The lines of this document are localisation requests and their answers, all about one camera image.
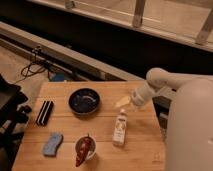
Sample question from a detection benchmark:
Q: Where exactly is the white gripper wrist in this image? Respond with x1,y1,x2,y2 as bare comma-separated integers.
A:
115,82,155,108

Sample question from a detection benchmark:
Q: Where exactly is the clear labelled plastic bottle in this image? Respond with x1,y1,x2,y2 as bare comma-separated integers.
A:
112,109,127,146

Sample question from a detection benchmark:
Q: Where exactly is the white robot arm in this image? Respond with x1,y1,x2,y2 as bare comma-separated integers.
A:
116,68,213,171

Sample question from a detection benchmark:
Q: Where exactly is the dark blue bowl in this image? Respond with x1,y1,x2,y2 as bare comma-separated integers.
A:
68,88,100,116

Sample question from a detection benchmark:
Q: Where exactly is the wooden table board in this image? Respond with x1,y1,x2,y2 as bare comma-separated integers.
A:
12,81,165,171

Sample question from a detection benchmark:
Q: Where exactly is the red chili pepper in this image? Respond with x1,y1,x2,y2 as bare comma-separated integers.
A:
76,136,92,167

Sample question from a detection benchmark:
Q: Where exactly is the blue object on floor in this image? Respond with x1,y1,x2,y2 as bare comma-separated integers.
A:
50,73,65,82

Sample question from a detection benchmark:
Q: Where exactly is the black white striped block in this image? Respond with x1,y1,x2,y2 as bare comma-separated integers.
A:
35,101,54,126

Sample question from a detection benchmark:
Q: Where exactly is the blue sponge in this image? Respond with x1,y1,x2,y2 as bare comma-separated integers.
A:
42,133,63,157

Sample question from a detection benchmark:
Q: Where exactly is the grey metal rail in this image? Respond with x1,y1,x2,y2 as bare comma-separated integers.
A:
0,22,143,81

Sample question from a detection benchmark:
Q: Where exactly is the black cable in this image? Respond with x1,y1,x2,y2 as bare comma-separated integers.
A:
13,53,51,85

